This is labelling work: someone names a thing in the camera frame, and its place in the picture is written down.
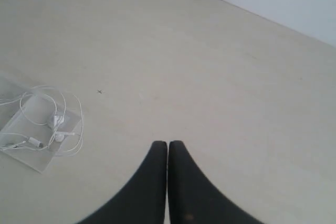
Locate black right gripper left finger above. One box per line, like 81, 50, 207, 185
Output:
80, 141, 167, 224

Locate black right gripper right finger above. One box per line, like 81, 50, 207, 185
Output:
167, 141, 260, 224

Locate white wired earphones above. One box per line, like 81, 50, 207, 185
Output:
0, 84, 85, 157

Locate clear plastic hinged storage box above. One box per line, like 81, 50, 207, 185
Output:
1, 77, 84, 173

